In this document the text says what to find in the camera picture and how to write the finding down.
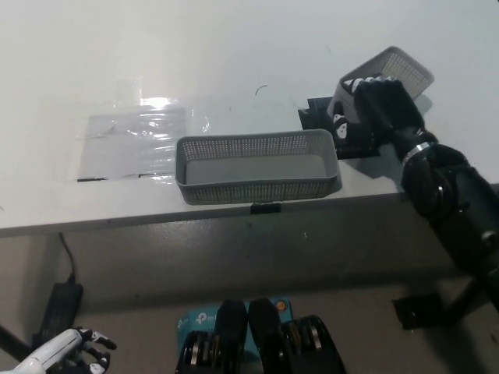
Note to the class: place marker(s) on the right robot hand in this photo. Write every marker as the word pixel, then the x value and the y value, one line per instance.
pixel 390 109

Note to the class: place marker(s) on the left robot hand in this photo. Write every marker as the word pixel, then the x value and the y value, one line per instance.
pixel 58 346

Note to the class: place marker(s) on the small grey perforated basket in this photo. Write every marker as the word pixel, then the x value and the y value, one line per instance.
pixel 405 70

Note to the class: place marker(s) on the teal router box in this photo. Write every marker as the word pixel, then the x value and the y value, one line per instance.
pixel 199 319

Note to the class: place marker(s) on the black power adapter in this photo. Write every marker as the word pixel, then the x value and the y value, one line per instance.
pixel 62 308

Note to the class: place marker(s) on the black diagonal bar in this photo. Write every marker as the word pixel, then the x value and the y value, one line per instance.
pixel 13 341

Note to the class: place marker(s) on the long grey perforated basket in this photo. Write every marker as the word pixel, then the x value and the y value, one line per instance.
pixel 253 171

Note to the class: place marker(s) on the black tape strip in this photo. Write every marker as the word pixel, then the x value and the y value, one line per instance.
pixel 265 208

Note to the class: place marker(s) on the black floor tape patch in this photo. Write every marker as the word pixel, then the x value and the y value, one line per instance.
pixel 417 313

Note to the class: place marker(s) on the clear plastic sheet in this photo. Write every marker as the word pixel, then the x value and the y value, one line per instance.
pixel 128 148

